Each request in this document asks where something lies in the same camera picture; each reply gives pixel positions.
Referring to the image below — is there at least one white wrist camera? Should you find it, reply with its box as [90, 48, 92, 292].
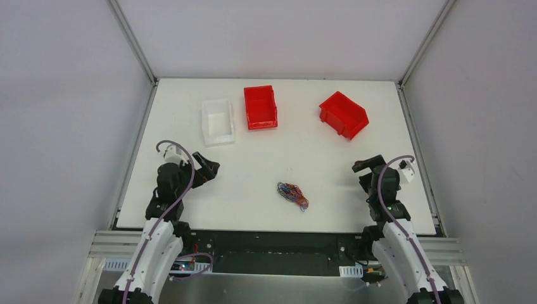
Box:
[397, 160, 415, 184]
[162, 144, 188, 165]

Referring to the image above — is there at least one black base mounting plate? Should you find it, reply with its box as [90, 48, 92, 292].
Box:
[180, 230, 381, 276]

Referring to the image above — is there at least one red bin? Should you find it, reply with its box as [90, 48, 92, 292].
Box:
[319, 91, 369, 140]
[243, 85, 278, 130]

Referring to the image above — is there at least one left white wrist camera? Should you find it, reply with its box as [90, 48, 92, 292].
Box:
[162, 144, 188, 165]

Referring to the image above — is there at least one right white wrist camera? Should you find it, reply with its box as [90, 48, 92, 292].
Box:
[397, 160, 415, 184]

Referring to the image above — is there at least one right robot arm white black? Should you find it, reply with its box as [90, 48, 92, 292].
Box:
[352, 155, 464, 303]

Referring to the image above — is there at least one coloured wire bundle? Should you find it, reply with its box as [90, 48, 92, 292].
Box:
[276, 181, 310, 213]

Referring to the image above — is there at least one clear plastic bin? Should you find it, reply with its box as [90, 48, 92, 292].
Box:
[201, 98, 236, 147]

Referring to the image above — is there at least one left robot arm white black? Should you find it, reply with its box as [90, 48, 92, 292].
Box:
[98, 152, 220, 303]

